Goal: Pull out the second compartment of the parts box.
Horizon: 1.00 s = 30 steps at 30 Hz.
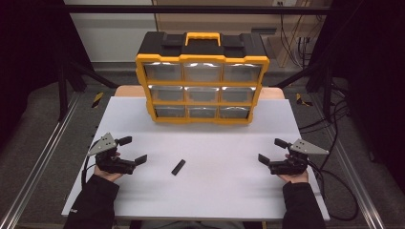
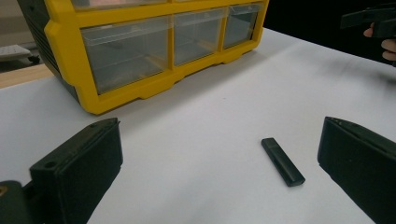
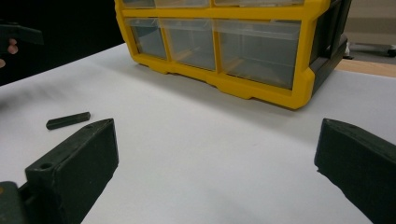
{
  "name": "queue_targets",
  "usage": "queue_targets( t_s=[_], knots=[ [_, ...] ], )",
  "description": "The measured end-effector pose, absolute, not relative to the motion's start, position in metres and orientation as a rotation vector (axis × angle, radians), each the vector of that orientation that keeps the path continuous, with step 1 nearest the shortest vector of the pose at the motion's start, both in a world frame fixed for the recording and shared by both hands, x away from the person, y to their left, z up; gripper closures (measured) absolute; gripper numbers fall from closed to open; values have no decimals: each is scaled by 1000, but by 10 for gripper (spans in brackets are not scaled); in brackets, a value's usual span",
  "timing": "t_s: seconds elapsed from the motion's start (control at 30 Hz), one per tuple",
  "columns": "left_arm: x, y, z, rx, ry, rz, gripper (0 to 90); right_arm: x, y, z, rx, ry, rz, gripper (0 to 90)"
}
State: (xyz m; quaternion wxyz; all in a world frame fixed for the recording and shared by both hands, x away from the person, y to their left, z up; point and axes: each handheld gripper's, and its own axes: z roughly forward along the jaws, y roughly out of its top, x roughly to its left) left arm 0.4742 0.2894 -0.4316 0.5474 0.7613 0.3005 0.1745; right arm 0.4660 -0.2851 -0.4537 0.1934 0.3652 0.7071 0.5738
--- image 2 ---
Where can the yellow black organizer box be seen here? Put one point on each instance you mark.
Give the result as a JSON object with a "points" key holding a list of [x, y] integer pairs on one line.
{"points": [[65, 46]]}

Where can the grey plastic object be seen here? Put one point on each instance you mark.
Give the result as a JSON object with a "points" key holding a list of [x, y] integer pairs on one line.
{"points": [[14, 53]]}

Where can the black usb stick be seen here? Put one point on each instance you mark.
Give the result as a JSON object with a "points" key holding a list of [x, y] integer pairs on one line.
{"points": [[281, 161]]}

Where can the wooden board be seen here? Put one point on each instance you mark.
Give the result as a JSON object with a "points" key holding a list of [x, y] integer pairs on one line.
{"points": [[18, 76]]}

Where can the set of clear organizer drawers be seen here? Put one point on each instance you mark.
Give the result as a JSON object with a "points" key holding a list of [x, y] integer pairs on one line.
{"points": [[124, 53]]}

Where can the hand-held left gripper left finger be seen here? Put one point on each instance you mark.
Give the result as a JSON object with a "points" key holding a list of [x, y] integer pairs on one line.
{"points": [[81, 168]]}

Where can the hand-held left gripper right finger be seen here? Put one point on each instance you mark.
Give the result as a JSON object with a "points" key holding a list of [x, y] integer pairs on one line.
{"points": [[364, 165]]}

